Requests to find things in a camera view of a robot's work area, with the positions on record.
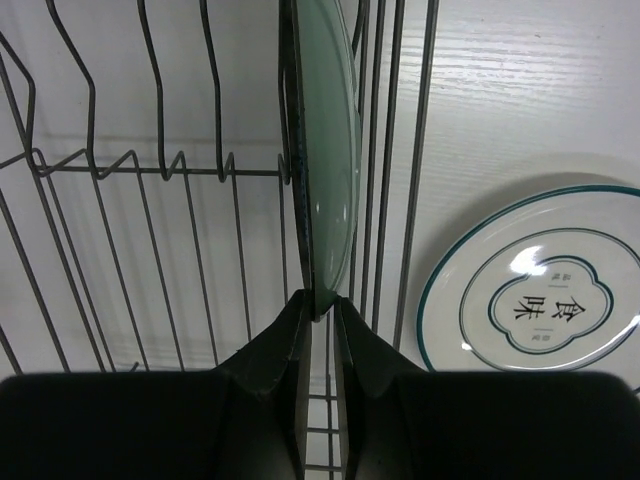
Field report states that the grey wire dish rack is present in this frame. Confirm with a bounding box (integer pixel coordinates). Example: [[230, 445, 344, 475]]
[[0, 0, 441, 480]]

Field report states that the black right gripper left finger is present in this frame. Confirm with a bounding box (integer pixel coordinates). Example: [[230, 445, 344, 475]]
[[1, 290, 311, 479]]

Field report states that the blue patterned green plate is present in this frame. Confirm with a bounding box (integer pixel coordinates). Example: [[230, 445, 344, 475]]
[[278, 1, 362, 320]]

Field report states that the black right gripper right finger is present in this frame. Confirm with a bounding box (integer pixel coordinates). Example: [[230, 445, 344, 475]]
[[334, 298, 639, 479]]

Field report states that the white plate with characters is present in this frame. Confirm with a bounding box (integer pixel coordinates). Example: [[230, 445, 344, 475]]
[[416, 185, 639, 385]]

